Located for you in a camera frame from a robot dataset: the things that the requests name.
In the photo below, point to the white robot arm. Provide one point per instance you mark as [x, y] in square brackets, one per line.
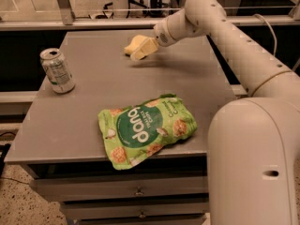
[253, 142]

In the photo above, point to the metal railing frame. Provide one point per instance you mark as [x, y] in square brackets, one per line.
[34, 15]

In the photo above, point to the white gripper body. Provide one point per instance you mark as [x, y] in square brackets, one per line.
[161, 32]

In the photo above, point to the grey drawer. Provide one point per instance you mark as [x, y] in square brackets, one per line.
[140, 209]
[119, 186]

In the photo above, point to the grey drawer cabinet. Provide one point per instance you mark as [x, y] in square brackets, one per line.
[60, 144]

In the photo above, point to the yellow sponge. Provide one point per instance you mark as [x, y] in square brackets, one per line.
[134, 45]

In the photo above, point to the green rice chip bag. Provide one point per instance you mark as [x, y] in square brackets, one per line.
[146, 128]

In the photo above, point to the top grey drawer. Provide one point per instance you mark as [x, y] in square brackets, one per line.
[119, 186]

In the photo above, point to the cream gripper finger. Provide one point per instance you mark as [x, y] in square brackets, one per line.
[144, 47]

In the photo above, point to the silver soda can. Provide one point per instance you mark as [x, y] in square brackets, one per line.
[56, 68]

